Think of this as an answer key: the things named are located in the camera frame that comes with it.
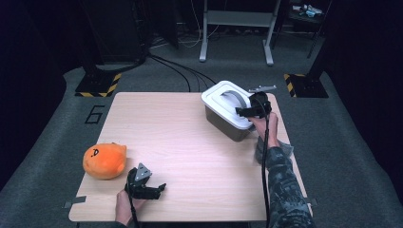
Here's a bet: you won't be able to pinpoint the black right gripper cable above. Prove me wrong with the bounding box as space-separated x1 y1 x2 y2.
258 94 274 228

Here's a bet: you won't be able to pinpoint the black yellow striped base plate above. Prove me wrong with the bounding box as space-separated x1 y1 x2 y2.
282 72 330 99
74 72 123 99

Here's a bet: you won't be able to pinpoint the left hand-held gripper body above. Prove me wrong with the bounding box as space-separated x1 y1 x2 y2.
124 162 154 200

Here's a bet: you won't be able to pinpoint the white lid with grey handle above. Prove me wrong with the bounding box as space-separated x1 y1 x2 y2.
200 80 268 132

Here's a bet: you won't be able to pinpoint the grey metal stand frame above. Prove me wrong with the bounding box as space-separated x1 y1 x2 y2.
198 0 282 67

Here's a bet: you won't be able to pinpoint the person's left hand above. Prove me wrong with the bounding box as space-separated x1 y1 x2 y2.
114 188 147 227

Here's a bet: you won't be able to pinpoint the brown transparent storage box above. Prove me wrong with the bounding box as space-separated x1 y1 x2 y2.
204 104 252 143

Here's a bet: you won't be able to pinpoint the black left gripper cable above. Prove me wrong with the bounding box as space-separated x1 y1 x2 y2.
125 175 141 228

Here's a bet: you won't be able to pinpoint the black cabinet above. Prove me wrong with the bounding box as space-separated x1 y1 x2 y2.
78 0 150 66

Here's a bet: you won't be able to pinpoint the person's right hand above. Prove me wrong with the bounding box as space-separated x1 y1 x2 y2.
247 111 280 150

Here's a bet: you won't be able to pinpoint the black floor cables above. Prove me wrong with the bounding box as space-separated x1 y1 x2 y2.
147 52 219 93

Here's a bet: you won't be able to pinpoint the white floor cables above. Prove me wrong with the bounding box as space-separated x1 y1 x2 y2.
148 0 222 50

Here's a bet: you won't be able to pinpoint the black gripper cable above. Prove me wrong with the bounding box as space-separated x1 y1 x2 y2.
258 94 274 228
125 175 141 228

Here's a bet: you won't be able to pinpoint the clutter on dark shelf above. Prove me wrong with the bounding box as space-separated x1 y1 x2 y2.
290 3 325 19

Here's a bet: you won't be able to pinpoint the orange plush toy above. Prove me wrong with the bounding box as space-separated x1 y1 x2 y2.
82 142 128 181

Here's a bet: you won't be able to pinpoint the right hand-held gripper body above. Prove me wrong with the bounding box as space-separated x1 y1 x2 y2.
247 84 278 120

